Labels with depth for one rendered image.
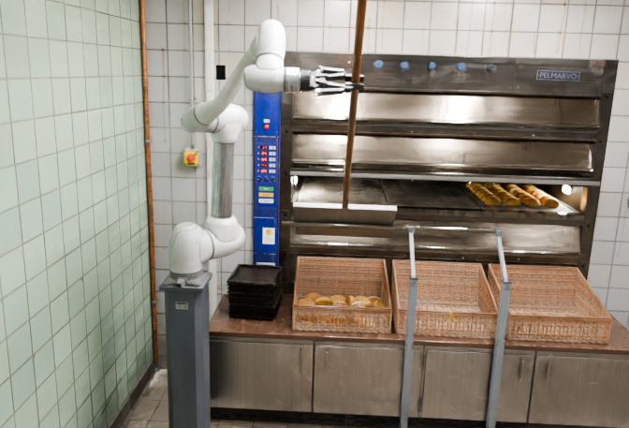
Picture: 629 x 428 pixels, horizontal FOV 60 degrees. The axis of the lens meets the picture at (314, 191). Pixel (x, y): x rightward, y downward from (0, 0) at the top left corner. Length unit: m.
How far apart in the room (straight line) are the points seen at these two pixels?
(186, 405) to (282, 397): 0.62
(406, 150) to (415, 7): 0.82
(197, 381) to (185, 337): 0.24
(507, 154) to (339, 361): 1.57
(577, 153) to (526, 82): 0.53
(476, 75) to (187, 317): 2.10
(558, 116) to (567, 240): 0.77
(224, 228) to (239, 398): 1.10
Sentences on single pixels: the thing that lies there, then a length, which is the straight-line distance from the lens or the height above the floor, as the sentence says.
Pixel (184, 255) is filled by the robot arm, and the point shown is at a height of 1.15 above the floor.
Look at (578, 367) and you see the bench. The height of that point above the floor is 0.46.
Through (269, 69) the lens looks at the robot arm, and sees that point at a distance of 2.06.
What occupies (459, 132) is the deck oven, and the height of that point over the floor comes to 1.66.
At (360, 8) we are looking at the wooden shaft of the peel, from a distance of 1.81.
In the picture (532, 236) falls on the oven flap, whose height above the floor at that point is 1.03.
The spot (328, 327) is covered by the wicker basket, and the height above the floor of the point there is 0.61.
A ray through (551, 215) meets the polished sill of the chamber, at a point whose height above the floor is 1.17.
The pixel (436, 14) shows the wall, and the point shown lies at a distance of 3.37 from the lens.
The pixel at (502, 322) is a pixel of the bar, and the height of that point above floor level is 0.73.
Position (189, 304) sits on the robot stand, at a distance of 2.69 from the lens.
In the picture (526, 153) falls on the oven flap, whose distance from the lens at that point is 3.54.
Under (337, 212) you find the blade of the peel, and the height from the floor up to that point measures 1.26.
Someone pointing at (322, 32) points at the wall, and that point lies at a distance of 3.32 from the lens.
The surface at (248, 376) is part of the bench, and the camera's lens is 3.27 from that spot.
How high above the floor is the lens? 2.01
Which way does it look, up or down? 13 degrees down
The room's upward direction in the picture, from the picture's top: 2 degrees clockwise
